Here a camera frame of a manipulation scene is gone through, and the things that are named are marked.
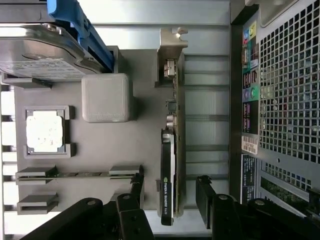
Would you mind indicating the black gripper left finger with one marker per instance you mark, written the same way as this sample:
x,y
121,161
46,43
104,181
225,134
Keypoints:
x,y
130,220

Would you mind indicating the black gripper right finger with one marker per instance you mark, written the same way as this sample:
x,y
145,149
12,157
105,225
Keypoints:
x,y
222,217

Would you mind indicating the green RAM stick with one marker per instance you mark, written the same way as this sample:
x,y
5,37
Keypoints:
x,y
80,174

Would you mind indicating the silver CPU chip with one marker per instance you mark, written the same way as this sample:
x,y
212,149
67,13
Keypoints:
x,y
45,131

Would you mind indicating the black open PC case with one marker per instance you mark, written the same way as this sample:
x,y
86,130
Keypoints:
x,y
287,100

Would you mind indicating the blue disk caddy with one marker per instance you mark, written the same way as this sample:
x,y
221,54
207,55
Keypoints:
x,y
87,32

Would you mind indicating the silver hard disk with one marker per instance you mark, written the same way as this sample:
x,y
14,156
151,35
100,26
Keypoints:
x,y
37,50

